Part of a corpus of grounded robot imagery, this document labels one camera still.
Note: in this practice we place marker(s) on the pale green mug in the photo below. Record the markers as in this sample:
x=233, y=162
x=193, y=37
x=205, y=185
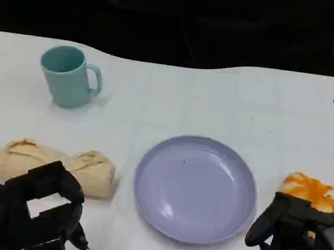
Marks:
x=66, y=80

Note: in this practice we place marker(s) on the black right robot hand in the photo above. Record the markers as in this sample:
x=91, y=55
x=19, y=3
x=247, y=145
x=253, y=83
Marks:
x=294, y=224

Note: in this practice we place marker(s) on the lilac plate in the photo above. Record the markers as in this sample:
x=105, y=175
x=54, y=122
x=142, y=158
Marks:
x=195, y=191

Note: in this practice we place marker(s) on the orange and white bread roll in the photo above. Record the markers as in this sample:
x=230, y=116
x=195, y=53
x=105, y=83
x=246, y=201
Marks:
x=313, y=190

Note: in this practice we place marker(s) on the beige towel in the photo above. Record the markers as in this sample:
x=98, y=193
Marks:
x=95, y=168

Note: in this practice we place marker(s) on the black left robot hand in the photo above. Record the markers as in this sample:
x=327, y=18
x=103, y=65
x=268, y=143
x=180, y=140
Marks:
x=0, y=208

